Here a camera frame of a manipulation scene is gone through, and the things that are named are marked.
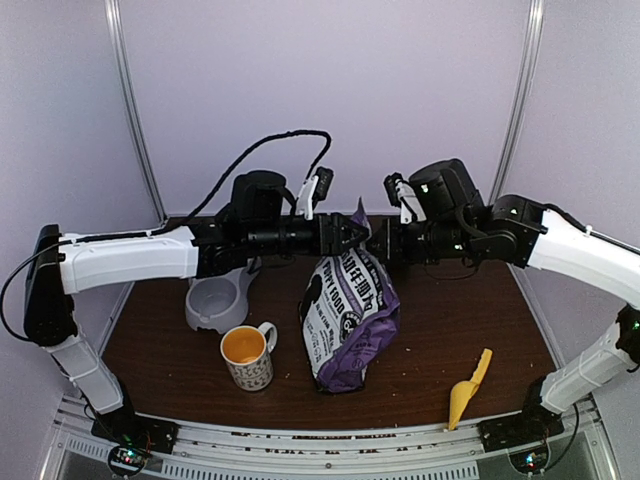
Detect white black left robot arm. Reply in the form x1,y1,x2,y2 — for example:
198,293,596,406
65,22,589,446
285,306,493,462
23,168,368,444

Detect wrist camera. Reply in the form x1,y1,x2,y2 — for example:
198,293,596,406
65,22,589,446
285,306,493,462
313,167,334,202
383,172,404,208

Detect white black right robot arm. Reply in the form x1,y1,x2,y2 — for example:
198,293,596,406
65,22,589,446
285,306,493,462
367,159,639,442

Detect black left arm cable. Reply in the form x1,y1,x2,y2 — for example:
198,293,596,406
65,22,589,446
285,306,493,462
149,129,333,236

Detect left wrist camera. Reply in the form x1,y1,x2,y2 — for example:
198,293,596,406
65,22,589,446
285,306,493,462
313,167,334,202

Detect purple pet food bag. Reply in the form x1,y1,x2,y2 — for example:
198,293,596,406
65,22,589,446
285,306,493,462
298,197,401,394

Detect yellow plastic scoop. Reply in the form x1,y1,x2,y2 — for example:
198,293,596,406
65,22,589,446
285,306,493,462
447,348,493,431

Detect right arm base board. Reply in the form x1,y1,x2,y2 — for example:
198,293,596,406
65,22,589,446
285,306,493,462
478,413,564,476

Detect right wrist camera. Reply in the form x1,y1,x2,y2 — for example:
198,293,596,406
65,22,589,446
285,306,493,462
383,172,404,208

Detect right aluminium corner post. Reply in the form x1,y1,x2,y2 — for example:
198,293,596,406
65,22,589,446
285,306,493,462
489,0,545,203

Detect left aluminium corner post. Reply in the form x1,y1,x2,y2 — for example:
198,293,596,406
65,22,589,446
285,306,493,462
104,0,167,224

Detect aluminium corner post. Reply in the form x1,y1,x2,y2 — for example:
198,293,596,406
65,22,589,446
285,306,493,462
489,0,545,203
104,0,167,224

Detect grey double pet feeder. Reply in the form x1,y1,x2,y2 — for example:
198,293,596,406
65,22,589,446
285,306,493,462
185,258,262,334

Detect aluminium front rail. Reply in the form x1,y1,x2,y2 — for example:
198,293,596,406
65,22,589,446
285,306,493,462
40,398,619,479

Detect white mug yellow inside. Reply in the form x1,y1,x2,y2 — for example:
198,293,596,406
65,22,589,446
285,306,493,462
220,322,278,392

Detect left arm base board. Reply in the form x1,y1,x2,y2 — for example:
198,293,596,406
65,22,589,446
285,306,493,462
91,415,179,477

